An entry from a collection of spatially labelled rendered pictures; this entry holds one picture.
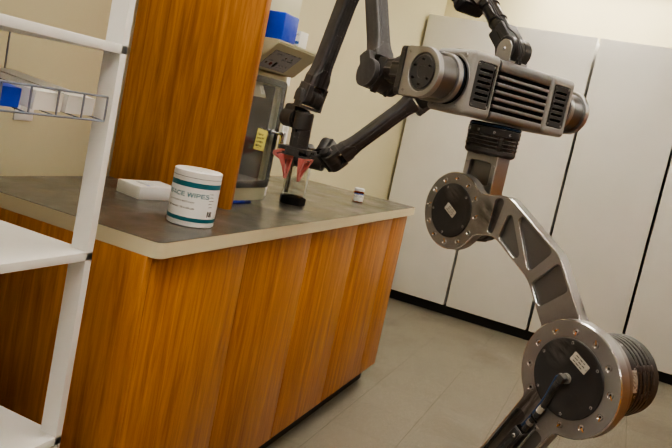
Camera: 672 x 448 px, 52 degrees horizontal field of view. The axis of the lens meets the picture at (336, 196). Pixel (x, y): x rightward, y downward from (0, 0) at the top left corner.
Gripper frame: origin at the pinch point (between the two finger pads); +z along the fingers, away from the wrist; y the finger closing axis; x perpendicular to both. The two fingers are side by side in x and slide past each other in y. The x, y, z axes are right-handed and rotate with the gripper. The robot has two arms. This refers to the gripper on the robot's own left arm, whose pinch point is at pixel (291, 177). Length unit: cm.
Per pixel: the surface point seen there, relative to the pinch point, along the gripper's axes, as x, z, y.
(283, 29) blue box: -16, -44, 22
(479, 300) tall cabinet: -324, 91, -12
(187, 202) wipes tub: 33.4, 9.6, 12.0
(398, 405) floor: -132, 110, -16
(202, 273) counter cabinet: 30.9, 27.4, 4.8
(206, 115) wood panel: -5.3, -11.8, 37.4
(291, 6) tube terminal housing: -38, -55, 33
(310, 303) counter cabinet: -47, 50, 5
